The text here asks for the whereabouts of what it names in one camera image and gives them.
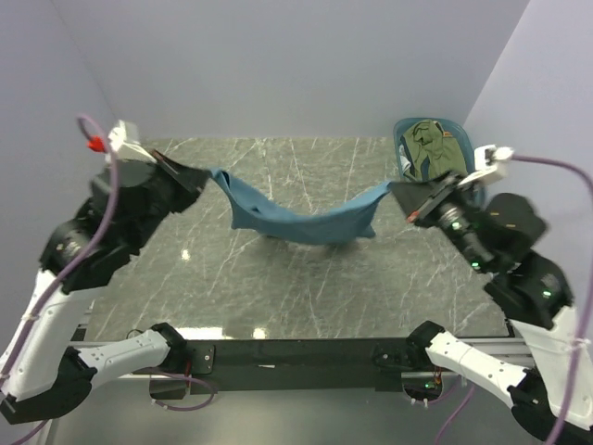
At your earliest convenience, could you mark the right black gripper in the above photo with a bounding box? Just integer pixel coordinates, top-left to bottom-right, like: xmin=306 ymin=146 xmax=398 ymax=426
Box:
xmin=385 ymin=163 xmax=489 ymax=269

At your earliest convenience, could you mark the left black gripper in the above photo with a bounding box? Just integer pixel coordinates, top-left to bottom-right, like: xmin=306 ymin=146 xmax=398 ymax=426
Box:
xmin=130 ymin=148 xmax=213 ymax=248

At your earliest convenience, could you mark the blue tank top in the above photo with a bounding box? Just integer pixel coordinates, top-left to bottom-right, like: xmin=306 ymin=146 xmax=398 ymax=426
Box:
xmin=211 ymin=169 xmax=391 ymax=246

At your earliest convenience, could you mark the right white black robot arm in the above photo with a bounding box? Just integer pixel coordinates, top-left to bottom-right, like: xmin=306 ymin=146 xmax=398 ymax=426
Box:
xmin=389 ymin=172 xmax=592 ymax=444

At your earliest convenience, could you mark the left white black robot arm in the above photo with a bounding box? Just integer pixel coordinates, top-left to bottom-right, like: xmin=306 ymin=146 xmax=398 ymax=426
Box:
xmin=1 ymin=151 xmax=210 ymax=425

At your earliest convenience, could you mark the olive green tank top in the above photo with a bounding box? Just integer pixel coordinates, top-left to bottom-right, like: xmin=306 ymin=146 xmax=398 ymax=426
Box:
xmin=397 ymin=120 xmax=468 ymax=182

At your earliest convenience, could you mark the teal plastic laundry basket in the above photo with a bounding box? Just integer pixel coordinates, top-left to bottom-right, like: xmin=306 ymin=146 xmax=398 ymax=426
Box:
xmin=393 ymin=117 xmax=476 ymax=182

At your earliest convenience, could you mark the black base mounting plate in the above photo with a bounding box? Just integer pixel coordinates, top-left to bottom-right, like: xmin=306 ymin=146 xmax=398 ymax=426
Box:
xmin=188 ymin=338 xmax=415 ymax=391

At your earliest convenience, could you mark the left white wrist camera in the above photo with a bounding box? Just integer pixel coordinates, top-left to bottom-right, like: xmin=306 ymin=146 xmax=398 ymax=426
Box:
xmin=87 ymin=120 xmax=156 ymax=163

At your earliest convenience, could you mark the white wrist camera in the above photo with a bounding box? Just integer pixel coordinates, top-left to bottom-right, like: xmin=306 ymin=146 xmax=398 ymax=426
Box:
xmin=87 ymin=120 xmax=156 ymax=163
xmin=458 ymin=145 xmax=514 ymax=187

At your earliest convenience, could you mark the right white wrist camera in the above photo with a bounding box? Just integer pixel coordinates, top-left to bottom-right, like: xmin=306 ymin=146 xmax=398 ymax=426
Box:
xmin=458 ymin=145 xmax=514 ymax=187

